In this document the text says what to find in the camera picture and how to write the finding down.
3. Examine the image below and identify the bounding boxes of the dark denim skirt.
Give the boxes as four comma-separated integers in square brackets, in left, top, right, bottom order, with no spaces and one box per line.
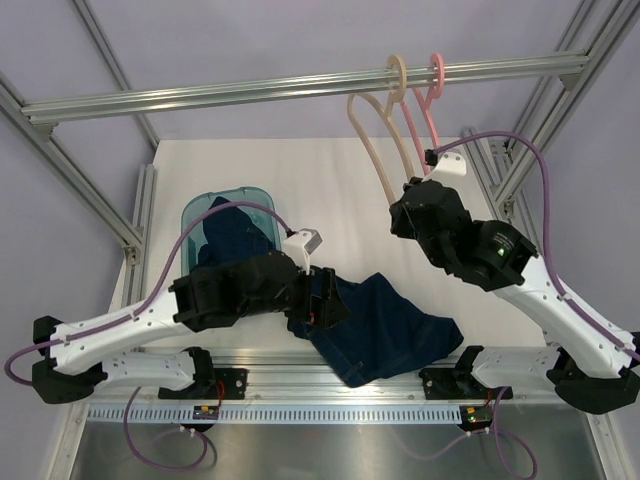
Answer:
[196,207,276,268]

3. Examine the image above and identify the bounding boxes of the teal plastic basin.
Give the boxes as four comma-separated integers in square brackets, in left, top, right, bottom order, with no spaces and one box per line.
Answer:
[181,187,281,275]

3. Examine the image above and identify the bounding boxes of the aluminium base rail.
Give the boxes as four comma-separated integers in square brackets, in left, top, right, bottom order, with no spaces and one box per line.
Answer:
[54,346,562,401]

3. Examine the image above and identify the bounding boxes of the purple cable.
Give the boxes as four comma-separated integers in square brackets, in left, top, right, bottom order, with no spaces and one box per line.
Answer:
[394,129,640,480]
[3,200,296,474]

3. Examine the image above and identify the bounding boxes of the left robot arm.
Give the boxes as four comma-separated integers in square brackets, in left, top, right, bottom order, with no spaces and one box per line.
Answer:
[31,252,350,404]

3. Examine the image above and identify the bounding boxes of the beige wooden hanger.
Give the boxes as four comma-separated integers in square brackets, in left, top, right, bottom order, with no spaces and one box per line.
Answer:
[347,53,416,206]

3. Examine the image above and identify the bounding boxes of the right aluminium frame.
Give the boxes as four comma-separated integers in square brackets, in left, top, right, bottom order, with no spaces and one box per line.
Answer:
[465,1,639,247]

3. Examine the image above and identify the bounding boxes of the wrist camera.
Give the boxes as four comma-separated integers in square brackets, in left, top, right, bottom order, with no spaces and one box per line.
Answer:
[281,229,322,274]
[424,149,467,184]

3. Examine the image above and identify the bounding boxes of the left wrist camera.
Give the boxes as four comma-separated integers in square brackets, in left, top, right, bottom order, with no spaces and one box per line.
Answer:
[281,229,322,274]

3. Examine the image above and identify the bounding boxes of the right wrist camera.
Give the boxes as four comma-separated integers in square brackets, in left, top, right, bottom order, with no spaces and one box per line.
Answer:
[424,149,467,184]

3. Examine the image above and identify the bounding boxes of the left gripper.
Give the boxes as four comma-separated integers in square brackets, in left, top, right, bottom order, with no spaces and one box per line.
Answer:
[242,264,350,329]

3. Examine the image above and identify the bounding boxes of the aluminium frame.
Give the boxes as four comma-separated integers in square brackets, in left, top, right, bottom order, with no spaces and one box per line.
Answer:
[465,1,639,247]
[0,0,161,361]

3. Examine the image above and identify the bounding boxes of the slotted cable duct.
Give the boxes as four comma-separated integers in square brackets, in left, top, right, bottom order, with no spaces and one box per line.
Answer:
[87,404,462,425]

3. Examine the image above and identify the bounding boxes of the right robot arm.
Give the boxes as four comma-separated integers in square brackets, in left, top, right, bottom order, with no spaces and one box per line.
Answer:
[389,178,639,415]

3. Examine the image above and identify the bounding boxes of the pink plastic hanger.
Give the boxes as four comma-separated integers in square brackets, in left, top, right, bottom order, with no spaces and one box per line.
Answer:
[400,53,445,174]

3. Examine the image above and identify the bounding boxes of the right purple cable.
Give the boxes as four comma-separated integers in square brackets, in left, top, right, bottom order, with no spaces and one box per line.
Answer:
[394,129,640,480]

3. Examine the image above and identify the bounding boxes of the aluminium hanging rail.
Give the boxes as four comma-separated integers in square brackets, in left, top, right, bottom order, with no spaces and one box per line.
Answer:
[21,51,589,125]

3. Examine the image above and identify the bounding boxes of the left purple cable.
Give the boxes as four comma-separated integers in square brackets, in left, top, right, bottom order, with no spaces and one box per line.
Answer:
[3,200,296,474]

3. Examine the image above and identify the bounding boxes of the left aluminium frame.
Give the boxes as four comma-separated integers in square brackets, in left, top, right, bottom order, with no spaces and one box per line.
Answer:
[0,0,161,361]

